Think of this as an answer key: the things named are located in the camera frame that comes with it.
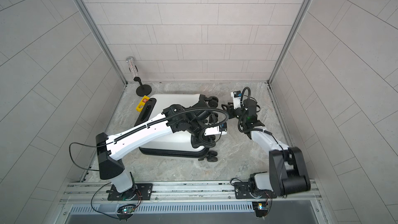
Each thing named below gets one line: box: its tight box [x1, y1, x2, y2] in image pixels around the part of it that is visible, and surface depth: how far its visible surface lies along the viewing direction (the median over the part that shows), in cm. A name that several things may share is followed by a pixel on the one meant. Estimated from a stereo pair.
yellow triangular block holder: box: [135, 95, 150, 112], surface depth 105 cm
